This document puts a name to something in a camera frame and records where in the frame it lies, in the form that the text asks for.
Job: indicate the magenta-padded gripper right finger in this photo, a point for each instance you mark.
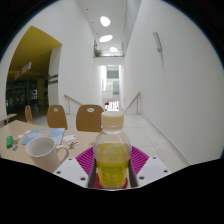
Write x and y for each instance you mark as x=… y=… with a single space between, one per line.
x=151 y=168

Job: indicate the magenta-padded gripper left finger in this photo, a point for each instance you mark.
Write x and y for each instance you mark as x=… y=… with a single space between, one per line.
x=71 y=168

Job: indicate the clear bottle with yellow label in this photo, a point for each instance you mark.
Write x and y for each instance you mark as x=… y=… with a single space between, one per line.
x=112 y=156

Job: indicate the flat round red coaster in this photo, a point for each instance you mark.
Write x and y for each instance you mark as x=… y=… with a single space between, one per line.
x=126 y=184

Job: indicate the round white paper piece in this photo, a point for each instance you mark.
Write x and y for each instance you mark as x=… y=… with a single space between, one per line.
x=90 y=143

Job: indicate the white ceramic mug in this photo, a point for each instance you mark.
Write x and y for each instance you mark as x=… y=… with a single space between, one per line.
x=43 y=154

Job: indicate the light blue booklet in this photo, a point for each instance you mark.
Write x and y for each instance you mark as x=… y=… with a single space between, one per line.
x=46 y=134

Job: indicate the brown wooden chair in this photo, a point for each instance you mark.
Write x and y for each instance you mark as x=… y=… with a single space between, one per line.
x=56 y=118
x=89 y=120
x=28 y=115

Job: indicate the small green box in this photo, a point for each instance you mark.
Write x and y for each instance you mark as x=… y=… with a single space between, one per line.
x=9 y=142

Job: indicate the wooden stair handrail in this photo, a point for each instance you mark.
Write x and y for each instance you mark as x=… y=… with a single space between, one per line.
x=133 y=101
x=71 y=99

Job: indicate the light wooden side table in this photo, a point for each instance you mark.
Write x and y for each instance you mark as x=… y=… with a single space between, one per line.
x=7 y=117

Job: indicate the white hanging sign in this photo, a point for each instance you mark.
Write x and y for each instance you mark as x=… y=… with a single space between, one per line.
x=23 y=70

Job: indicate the green potted plant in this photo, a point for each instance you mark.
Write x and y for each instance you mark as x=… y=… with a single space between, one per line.
x=97 y=52

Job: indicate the round ceiling lights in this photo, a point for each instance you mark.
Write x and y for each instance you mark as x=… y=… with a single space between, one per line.
x=105 y=21

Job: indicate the long grey wall lamp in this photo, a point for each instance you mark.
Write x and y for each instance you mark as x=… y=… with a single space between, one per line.
x=157 y=41

